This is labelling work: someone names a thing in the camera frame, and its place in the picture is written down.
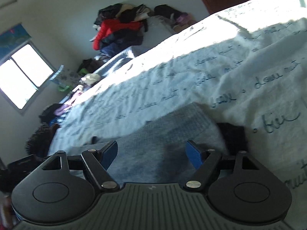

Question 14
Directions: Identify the black bag on pile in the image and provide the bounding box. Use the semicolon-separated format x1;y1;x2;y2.
97;3;123;21

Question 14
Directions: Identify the navy puffer jacket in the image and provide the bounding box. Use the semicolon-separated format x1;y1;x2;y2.
98;29;143;58

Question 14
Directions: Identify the red puffer jacket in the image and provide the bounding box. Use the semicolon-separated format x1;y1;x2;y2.
93;19;143;50

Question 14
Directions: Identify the white script-print bed cover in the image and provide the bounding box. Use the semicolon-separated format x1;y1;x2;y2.
46;0;307;197

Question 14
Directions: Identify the floral pillow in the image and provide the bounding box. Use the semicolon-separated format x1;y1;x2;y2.
50;65;81;88

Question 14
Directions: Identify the person's left hand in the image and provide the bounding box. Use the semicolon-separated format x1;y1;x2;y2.
1;196;18;229

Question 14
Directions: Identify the sliding window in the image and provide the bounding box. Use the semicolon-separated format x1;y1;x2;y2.
1;41;55;114

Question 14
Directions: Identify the floral roller blind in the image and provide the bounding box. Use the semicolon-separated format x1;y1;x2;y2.
0;24;31;60

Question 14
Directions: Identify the grey navy knit sweater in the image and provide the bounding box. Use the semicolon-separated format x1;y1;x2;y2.
47;102;248;185

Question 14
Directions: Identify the green plastic chair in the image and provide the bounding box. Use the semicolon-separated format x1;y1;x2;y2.
56;68;88;91

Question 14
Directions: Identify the black white striped garment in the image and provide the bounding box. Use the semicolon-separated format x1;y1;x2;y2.
24;123;60;158

